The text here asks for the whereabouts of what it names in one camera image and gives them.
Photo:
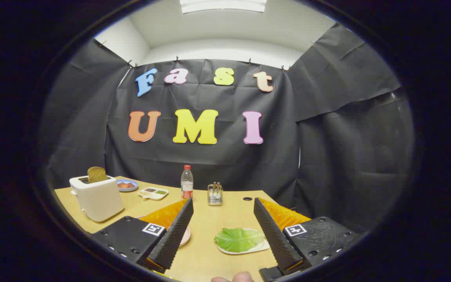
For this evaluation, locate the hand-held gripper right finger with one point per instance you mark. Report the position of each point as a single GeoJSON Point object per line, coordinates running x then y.
{"type": "Point", "coordinates": [274, 235]}

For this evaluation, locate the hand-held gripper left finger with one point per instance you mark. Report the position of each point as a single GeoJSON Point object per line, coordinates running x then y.
{"type": "Point", "coordinates": [174, 235]}

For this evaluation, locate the green lettuce leaf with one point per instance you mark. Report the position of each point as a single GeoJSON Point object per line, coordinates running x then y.
{"type": "Point", "coordinates": [237, 239]}

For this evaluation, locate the brown bread slice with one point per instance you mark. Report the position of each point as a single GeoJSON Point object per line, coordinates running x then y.
{"type": "Point", "coordinates": [97, 174]}

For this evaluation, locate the pink round plate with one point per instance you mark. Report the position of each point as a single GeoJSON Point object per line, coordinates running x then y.
{"type": "Point", "coordinates": [186, 235]}

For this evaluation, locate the white square plate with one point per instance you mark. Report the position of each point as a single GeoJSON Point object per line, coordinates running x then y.
{"type": "Point", "coordinates": [262, 246]}

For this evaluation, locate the white compartment dish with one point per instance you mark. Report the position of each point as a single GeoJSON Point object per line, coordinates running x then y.
{"type": "Point", "coordinates": [153, 193]}

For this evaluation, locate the clear bottle with red cap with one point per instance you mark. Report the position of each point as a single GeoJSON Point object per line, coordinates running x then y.
{"type": "Point", "coordinates": [186, 184]}

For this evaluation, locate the brown wooden sticks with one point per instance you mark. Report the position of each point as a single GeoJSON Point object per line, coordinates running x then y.
{"type": "Point", "coordinates": [216, 187]}

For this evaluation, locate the blue plate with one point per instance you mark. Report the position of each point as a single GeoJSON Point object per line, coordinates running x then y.
{"type": "Point", "coordinates": [129, 188]}

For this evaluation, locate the red tomato slices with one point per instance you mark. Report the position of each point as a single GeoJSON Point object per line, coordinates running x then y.
{"type": "Point", "coordinates": [126, 185]}

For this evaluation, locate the white toaster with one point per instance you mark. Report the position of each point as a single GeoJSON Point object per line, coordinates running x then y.
{"type": "Point", "coordinates": [98, 199]}

